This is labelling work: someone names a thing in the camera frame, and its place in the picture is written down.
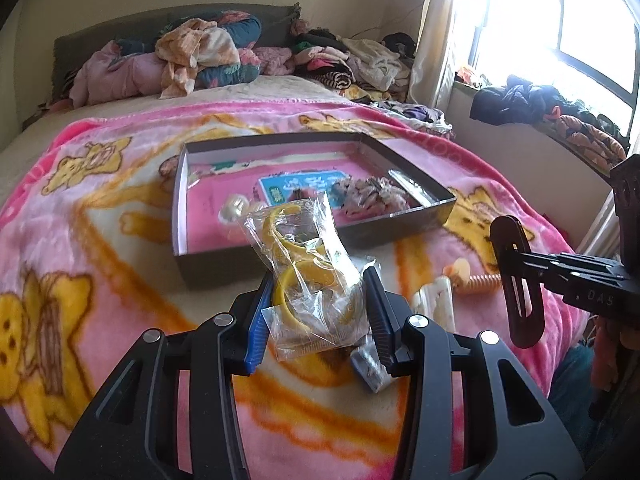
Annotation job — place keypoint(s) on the white hair claw clip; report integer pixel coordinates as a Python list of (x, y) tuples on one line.
[(435, 301)]

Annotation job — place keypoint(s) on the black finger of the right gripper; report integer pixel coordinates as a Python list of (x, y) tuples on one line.
[(560, 272)]

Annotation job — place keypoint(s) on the cream curtain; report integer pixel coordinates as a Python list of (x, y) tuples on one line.
[(437, 53)]

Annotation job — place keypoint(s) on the pink cartoon fleece blanket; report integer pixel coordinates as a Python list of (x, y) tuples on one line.
[(86, 267)]

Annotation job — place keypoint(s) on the window with dark frame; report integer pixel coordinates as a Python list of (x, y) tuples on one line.
[(587, 49)]

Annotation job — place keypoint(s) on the clear bag of yellow bangles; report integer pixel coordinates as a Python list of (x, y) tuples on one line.
[(317, 303)]

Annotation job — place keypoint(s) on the pile of beaded jewelry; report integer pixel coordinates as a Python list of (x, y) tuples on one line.
[(370, 196)]

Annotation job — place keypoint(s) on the floral laundry bag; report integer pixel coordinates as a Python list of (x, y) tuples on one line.
[(418, 116)]

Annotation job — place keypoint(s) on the orange white crumpled cloth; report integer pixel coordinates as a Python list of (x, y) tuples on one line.
[(190, 48)]

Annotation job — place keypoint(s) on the pink bundled bedding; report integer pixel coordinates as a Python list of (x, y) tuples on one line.
[(109, 76)]

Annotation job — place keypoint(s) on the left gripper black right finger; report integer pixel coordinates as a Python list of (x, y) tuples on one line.
[(473, 411)]

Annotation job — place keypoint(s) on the teal floral pillow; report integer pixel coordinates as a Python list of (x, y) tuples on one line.
[(244, 30)]

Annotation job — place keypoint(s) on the pile of mixed clothes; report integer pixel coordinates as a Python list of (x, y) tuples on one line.
[(361, 70)]

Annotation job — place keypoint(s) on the dark cardboard tray box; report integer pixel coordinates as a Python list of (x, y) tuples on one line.
[(210, 253)]

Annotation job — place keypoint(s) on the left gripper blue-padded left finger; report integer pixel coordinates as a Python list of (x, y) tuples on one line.
[(167, 410)]

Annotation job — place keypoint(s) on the dark clothes on windowsill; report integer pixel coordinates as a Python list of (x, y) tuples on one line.
[(522, 102)]

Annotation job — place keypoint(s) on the pearl shell ornament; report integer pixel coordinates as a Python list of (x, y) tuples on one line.
[(237, 206)]

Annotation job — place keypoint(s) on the clear plastic jewelry case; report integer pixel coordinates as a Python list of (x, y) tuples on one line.
[(367, 365)]

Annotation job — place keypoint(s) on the dark green headboard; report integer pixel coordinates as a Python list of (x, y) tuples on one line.
[(70, 52)]

